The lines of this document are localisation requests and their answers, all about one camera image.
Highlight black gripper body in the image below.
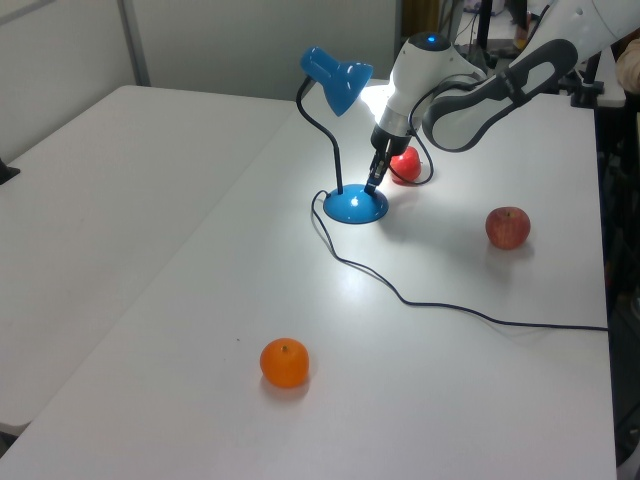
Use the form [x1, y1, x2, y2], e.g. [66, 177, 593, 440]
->
[370, 123, 418, 157]

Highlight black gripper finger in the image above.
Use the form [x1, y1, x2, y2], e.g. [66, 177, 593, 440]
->
[364, 149, 385, 196]
[375, 152, 394, 187]

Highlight blue desk lamp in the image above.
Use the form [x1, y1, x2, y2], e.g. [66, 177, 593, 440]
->
[298, 45, 390, 226]

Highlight bright red apple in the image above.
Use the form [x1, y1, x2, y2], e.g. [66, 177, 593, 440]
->
[389, 146, 423, 185]

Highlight dark red apple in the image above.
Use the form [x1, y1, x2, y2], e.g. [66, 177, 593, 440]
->
[484, 205, 532, 251]

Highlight orange mandarin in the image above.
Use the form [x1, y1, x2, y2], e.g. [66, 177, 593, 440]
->
[259, 337, 311, 390]

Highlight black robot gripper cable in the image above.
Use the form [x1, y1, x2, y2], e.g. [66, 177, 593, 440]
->
[389, 87, 437, 188]

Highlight black lamp power cable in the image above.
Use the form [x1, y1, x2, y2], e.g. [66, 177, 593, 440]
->
[310, 189, 610, 333]

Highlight grey partition post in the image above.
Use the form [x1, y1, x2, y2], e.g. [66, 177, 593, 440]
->
[117, 0, 152, 88]

